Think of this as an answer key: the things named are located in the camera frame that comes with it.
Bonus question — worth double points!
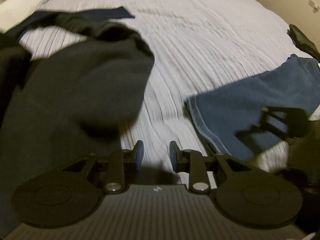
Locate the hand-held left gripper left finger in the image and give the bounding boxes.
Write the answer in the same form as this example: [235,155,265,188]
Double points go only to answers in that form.
[61,140,145,194]

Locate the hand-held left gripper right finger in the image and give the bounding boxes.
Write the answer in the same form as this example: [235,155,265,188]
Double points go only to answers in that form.
[169,140,254,194]

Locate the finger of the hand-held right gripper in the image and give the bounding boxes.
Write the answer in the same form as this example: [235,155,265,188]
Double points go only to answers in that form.
[236,124,288,153]
[261,106,311,139]

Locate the blue denim jeans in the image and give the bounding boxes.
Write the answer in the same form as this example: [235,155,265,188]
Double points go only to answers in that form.
[185,54,320,161]

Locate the dark grey fleece garment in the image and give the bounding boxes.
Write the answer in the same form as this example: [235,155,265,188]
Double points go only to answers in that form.
[0,20,156,230]

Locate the bed with striped sheet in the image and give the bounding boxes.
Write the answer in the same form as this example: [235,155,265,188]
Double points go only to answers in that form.
[19,0,316,188]

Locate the navy blue garment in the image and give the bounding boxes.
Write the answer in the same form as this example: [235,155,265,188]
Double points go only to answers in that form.
[19,6,136,38]

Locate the black garment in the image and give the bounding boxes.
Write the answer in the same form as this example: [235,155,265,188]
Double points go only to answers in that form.
[0,34,33,120]

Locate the white pillow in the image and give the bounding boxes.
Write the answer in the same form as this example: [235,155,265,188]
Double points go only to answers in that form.
[0,0,45,33]

